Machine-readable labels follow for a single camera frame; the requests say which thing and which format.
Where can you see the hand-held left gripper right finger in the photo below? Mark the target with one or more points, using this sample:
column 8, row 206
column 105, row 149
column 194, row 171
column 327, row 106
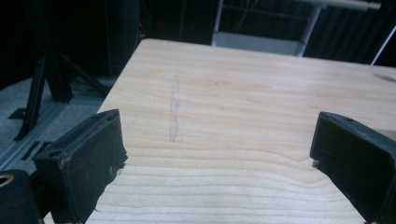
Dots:
column 358, row 155

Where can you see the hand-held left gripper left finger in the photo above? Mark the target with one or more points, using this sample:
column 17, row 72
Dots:
column 81, row 161

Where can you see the black metal stand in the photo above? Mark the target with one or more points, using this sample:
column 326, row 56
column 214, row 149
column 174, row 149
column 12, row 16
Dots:
column 46, row 77

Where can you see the white metal pole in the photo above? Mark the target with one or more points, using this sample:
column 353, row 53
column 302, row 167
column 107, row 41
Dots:
column 383, row 45

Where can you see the white metal desk frame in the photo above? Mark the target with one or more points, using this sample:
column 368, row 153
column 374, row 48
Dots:
column 258, row 43

